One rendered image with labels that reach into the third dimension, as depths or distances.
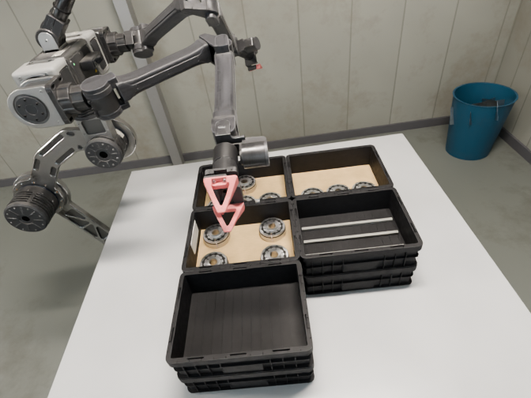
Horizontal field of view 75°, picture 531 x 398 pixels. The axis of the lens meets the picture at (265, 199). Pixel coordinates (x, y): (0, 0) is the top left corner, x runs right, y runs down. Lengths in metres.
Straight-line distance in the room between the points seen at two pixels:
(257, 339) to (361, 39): 2.48
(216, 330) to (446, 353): 0.72
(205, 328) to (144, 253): 0.59
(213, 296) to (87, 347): 0.50
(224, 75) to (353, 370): 0.96
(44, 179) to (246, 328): 1.17
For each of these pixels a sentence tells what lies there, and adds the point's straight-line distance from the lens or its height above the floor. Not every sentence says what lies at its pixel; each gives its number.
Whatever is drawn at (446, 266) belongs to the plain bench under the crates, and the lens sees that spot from 1.49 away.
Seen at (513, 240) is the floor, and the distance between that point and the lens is 2.70.
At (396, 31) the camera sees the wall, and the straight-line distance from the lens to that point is 3.14.
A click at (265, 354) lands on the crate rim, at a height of 0.93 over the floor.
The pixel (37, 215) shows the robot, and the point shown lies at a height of 0.90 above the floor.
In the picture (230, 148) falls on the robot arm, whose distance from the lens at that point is 0.78.
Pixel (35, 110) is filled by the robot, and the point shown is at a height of 1.45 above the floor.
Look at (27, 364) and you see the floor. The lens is 2.56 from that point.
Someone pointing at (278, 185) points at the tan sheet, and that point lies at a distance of 1.57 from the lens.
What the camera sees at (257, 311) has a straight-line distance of 1.17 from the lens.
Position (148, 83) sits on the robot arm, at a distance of 1.12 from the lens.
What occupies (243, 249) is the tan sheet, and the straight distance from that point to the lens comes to 1.32.
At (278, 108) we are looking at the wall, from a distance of 3.14.
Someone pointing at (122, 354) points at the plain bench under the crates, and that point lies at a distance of 1.40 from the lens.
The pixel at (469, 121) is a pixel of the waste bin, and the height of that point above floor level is 0.37.
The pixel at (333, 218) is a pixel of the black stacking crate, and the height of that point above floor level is 0.83.
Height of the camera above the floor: 1.83
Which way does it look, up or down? 41 degrees down
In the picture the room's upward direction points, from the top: 9 degrees counter-clockwise
